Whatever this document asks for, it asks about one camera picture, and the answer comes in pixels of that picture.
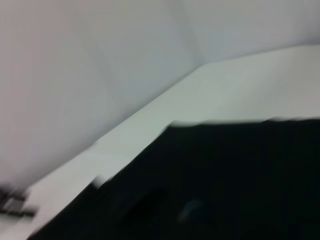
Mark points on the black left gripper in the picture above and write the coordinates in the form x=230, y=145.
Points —
x=12, y=202

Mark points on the black T-shirt with white print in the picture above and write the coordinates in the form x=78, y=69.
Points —
x=212, y=180

